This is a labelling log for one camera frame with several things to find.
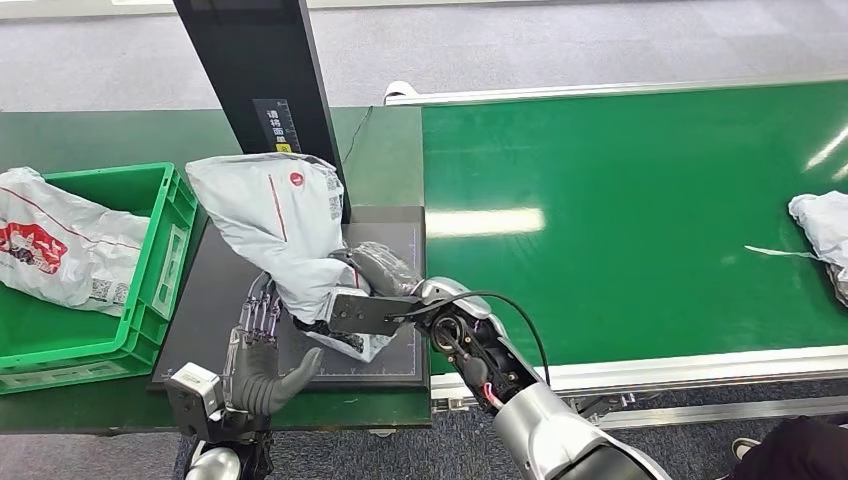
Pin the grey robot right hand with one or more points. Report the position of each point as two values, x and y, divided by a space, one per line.
384 272

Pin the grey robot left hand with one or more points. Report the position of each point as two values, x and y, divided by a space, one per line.
255 387

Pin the white mailer bag red stripe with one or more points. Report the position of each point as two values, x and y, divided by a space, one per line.
278 218

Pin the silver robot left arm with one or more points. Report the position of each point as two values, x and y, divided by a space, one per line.
215 464

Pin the black inbound scanner machine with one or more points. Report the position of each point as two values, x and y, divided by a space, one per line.
258 60

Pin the green conveyor belt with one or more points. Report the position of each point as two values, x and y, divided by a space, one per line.
629 232

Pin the aluminium conveyor support beam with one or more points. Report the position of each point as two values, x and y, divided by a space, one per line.
696 414

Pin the green plastic crate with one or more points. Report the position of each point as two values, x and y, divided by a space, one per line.
156 265

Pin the white mailer bag red print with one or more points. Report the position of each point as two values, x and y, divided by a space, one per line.
66 252

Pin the white mailer bag black print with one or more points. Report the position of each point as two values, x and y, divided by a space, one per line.
828 232

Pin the person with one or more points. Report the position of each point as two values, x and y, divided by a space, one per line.
795 454

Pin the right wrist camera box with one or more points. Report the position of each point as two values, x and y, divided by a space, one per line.
361 314

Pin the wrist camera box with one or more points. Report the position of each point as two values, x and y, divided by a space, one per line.
361 314
192 397

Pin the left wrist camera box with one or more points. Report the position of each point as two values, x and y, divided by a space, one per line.
192 397

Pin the aluminium conveyor side rail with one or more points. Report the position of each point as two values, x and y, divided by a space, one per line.
596 91
662 372

